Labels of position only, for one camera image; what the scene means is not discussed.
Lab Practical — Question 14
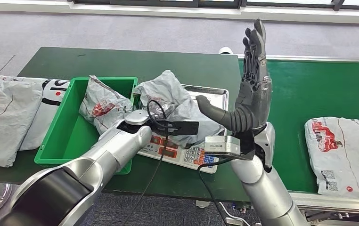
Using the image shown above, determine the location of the large grey parcel red print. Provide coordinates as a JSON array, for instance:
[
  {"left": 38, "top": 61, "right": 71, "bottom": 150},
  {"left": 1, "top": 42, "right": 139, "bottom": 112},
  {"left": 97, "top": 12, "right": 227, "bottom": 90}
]
[{"left": 0, "top": 74, "right": 44, "bottom": 168}]

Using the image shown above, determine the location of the black window frame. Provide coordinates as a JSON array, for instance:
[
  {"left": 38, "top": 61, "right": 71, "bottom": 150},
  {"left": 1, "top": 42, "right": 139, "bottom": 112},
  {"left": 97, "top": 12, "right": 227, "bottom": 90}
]
[{"left": 67, "top": 0, "right": 359, "bottom": 10}]

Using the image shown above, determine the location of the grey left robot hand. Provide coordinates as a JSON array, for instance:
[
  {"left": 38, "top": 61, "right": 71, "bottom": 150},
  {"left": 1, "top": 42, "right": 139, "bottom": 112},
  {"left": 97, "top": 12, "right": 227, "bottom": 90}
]
[{"left": 154, "top": 103, "right": 177, "bottom": 121}]

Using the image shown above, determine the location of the white cable under table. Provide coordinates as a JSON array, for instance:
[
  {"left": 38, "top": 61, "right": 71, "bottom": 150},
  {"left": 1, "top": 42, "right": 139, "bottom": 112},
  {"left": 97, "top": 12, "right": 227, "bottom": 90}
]
[{"left": 218, "top": 202, "right": 249, "bottom": 226}]

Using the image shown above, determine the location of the white electronic scale steel tray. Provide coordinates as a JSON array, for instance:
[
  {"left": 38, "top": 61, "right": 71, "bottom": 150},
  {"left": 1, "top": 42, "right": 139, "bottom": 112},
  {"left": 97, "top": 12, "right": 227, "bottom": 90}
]
[{"left": 134, "top": 84, "right": 229, "bottom": 174}]

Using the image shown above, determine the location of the dark green table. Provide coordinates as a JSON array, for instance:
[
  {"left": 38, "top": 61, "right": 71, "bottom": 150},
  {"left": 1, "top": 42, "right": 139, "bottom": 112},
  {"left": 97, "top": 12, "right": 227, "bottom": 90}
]
[{"left": 0, "top": 47, "right": 250, "bottom": 203}]

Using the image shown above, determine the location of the grey parcel with QR labels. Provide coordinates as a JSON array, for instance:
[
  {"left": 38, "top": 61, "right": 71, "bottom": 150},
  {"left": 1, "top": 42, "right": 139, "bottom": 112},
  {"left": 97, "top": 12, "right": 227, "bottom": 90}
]
[{"left": 304, "top": 117, "right": 359, "bottom": 200}]

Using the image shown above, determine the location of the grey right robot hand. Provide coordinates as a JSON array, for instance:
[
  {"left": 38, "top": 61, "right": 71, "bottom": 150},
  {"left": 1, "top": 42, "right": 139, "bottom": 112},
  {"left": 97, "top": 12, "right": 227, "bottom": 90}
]
[{"left": 196, "top": 18, "right": 273, "bottom": 133}]

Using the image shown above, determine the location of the white parcel black print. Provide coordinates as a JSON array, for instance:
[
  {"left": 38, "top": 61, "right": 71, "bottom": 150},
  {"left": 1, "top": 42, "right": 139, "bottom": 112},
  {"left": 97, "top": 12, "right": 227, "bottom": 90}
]
[{"left": 0, "top": 75, "right": 71, "bottom": 151}]

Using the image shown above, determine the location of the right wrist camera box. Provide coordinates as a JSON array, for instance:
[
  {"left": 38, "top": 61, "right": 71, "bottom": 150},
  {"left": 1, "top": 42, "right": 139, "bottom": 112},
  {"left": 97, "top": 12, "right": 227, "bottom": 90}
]
[{"left": 204, "top": 131, "right": 257, "bottom": 161}]

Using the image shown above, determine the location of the green plastic crate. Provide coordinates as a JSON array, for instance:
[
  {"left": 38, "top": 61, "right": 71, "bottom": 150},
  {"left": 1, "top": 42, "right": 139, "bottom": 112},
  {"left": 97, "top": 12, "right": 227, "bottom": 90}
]
[{"left": 34, "top": 77, "right": 139, "bottom": 175}]

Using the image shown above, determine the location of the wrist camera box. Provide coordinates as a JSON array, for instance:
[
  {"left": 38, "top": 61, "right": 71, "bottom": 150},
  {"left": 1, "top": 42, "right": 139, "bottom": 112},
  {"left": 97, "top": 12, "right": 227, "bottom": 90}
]
[
  {"left": 204, "top": 131, "right": 257, "bottom": 161},
  {"left": 149, "top": 121, "right": 200, "bottom": 136}
]

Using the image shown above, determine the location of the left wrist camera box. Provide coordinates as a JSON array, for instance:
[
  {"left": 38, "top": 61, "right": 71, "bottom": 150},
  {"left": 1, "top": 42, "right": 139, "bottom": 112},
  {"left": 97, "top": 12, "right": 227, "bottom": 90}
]
[{"left": 149, "top": 121, "right": 200, "bottom": 136}]

